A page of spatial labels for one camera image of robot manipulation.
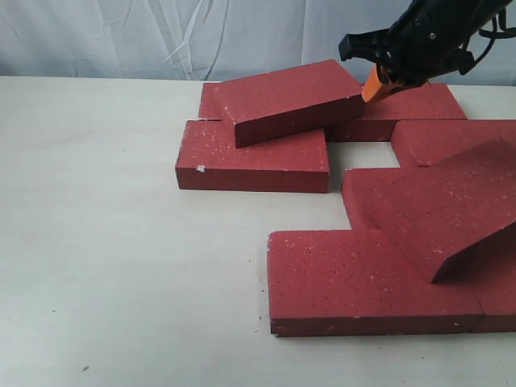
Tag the red brick second row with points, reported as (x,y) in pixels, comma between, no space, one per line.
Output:
(209,160)
(422,143)

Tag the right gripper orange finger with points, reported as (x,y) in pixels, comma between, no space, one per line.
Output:
(391,89)
(376,87)

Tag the red brick back row right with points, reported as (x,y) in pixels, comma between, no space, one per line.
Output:
(432,101)

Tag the red brick front row left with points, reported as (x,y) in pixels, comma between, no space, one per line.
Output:
(349,283)

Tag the red brick front row right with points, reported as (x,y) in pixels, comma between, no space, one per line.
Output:
(493,283)

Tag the red brick back row left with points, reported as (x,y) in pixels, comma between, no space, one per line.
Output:
(208,110)

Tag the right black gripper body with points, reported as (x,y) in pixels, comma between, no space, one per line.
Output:
(431,38)

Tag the red brick third row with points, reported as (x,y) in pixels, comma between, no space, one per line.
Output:
(358,191)

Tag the white backdrop cloth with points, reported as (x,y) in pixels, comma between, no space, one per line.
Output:
(179,40)

